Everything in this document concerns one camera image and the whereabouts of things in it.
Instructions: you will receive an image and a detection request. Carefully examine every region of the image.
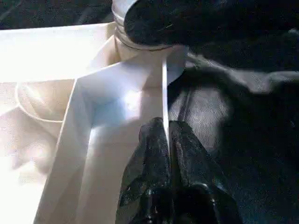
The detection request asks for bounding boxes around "white plastic table leg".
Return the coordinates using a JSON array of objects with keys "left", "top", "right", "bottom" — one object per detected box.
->
[{"left": 111, "top": 0, "right": 175, "bottom": 52}]

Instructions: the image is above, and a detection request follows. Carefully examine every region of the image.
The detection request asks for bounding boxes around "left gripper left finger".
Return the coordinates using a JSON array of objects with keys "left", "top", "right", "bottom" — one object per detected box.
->
[{"left": 115, "top": 116, "right": 174, "bottom": 224}]

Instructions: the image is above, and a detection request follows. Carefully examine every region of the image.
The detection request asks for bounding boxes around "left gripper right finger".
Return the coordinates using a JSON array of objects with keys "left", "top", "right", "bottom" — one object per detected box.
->
[{"left": 168, "top": 120, "right": 243, "bottom": 224}]

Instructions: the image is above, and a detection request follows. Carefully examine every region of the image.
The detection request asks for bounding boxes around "white plastic table top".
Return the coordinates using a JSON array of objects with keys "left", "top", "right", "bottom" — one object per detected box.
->
[{"left": 0, "top": 22, "right": 189, "bottom": 224}]

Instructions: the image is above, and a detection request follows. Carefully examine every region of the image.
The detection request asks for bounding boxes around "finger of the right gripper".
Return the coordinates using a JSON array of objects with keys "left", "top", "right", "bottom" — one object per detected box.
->
[{"left": 123, "top": 0, "right": 299, "bottom": 48}]

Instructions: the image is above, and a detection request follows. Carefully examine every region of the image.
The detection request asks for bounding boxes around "black plastic mat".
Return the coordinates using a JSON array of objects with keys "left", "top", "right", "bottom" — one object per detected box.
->
[{"left": 0, "top": 0, "right": 299, "bottom": 224}]

